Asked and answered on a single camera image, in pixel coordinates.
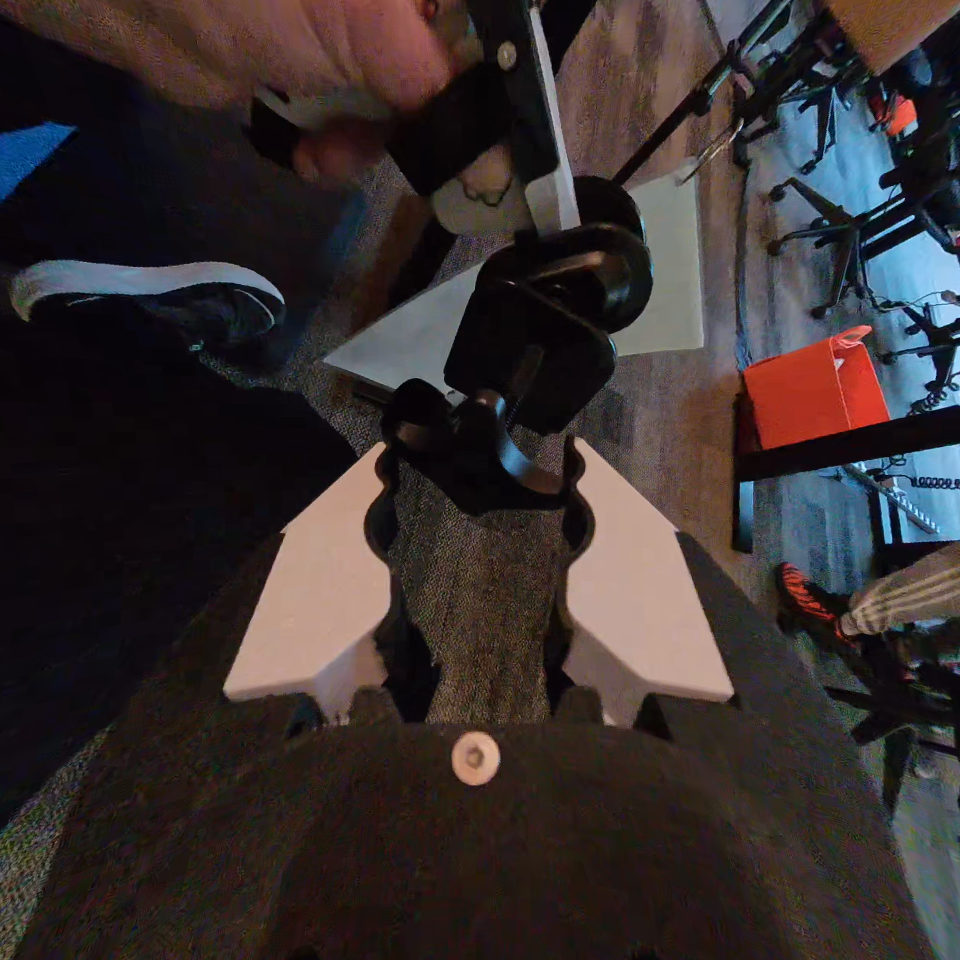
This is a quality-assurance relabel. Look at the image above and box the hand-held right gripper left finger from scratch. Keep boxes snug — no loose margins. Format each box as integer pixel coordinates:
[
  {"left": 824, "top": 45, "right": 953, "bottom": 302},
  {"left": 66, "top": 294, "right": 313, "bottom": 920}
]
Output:
[{"left": 222, "top": 441, "right": 400, "bottom": 727}]

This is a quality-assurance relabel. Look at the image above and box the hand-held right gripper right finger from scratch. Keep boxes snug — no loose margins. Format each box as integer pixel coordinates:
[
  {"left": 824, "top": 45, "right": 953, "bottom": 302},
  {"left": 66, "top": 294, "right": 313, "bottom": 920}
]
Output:
[{"left": 557, "top": 435, "right": 736, "bottom": 729}]

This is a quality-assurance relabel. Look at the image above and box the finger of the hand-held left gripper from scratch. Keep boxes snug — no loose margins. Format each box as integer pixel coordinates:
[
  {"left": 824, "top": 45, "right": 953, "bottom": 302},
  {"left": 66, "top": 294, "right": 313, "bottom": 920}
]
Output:
[{"left": 523, "top": 6, "right": 584, "bottom": 235}]

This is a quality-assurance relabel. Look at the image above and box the black desk clamp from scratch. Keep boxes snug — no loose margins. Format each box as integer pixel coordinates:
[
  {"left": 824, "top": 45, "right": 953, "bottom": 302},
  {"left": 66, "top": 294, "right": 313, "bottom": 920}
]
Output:
[{"left": 379, "top": 217, "right": 655, "bottom": 516}]

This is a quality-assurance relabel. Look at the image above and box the person's left hand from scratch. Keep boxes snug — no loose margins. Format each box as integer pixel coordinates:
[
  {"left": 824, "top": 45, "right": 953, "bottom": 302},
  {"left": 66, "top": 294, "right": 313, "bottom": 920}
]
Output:
[{"left": 217, "top": 0, "right": 519, "bottom": 209}]

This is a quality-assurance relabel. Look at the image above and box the black pole stand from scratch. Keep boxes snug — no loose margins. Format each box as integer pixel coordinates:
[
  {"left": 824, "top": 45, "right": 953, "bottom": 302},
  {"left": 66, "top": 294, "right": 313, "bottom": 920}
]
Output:
[{"left": 572, "top": 0, "right": 798, "bottom": 243}]

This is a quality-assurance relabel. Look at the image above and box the person's shoe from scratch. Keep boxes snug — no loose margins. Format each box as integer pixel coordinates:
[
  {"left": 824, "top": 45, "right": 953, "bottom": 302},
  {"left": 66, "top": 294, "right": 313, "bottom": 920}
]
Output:
[
  {"left": 774, "top": 561, "right": 858, "bottom": 648},
  {"left": 9, "top": 259, "right": 288, "bottom": 357}
]

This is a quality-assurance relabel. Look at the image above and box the black wheeled office chair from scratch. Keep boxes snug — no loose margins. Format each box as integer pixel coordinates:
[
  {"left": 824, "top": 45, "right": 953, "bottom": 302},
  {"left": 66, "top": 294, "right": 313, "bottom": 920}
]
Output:
[{"left": 823, "top": 633, "right": 960, "bottom": 815}]

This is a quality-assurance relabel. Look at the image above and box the orange plastic bin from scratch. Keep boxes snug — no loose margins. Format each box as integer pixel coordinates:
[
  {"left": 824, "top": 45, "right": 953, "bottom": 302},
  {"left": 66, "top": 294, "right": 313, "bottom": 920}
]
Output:
[{"left": 741, "top": 324, "right": 894, "bottom": 453}]

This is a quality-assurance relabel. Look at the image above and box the black mesh office chair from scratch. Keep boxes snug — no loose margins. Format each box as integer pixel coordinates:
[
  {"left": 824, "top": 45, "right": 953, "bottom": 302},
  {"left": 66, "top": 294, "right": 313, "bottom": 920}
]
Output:
[{"left": 766, "top": 168, "right": 960, "bottom": 322}]

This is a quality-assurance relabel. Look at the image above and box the blue felt tote bag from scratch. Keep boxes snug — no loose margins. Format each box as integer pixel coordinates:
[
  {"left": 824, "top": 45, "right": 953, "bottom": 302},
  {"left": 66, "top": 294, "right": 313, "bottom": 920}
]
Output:
[{"left": 0, "top": 122, "right": 78, "bottom": 205}]

